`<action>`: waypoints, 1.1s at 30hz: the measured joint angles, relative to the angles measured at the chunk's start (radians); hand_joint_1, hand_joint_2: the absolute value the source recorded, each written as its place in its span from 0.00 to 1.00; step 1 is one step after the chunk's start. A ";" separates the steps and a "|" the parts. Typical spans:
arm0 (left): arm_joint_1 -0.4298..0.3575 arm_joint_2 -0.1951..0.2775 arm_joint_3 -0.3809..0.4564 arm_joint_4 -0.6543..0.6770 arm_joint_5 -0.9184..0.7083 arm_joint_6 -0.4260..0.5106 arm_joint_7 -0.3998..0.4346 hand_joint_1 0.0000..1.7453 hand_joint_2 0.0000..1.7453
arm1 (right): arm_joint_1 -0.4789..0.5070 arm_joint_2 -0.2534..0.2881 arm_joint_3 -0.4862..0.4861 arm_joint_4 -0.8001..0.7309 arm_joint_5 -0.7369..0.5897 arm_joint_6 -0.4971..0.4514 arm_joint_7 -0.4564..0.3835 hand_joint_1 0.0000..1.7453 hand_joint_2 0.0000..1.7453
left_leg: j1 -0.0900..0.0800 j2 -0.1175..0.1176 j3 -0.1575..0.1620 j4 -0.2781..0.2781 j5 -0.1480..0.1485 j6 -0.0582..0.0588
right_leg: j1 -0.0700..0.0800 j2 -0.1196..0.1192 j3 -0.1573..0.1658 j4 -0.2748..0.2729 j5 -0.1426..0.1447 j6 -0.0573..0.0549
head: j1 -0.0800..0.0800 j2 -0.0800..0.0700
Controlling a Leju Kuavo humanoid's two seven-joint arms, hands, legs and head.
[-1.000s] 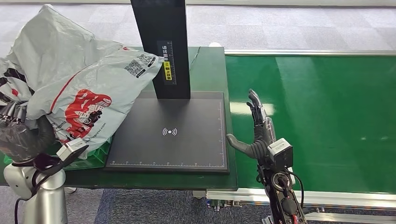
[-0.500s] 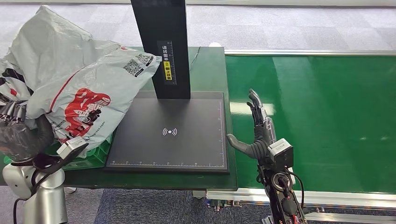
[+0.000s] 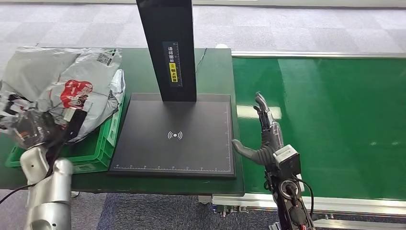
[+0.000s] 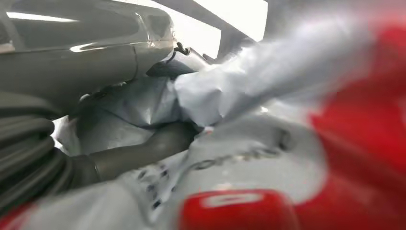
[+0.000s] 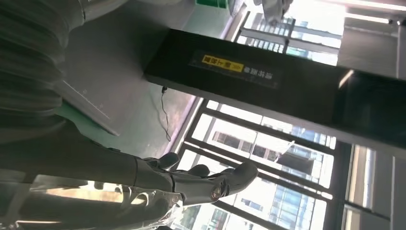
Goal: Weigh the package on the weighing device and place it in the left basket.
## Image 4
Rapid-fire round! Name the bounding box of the grey courier bag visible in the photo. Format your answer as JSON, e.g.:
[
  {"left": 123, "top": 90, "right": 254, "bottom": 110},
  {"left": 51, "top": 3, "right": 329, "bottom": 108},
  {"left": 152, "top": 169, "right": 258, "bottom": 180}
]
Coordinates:
[{"left": 0, "top": 12, "right": 406, "bottom": 230}]

